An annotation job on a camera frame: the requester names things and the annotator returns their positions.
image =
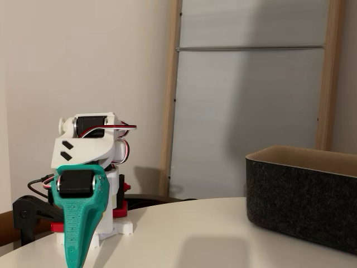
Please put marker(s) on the black clamp with red lever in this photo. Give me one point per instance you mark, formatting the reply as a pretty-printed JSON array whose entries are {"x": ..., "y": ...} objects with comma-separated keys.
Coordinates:
[{"x": 121, "y": 212}]

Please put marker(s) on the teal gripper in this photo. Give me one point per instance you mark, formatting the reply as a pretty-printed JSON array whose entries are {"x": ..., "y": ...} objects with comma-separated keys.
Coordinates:
[{"x": 74, "y": 182}]

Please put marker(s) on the metal rod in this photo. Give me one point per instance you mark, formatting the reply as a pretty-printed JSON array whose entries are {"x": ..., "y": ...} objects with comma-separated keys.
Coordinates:
[{"x": 251, "y": 48}]

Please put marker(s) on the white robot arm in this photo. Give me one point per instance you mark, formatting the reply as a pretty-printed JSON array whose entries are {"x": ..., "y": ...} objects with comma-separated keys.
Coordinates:
[{"x": 86, "y": 150}]

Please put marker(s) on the grey felt box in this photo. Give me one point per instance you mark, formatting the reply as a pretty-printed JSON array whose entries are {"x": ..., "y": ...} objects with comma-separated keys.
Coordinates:
[{"x": 293, "y": 201}]

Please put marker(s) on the wooden framed frosted panel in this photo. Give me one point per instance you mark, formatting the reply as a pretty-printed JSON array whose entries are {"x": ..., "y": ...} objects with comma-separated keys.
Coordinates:
[{"x": 242, "y": 111}]

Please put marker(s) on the black clamp with red pad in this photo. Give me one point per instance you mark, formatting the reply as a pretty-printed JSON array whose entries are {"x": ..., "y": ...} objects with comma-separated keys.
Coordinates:
[{"x": 25, "y": 212}]

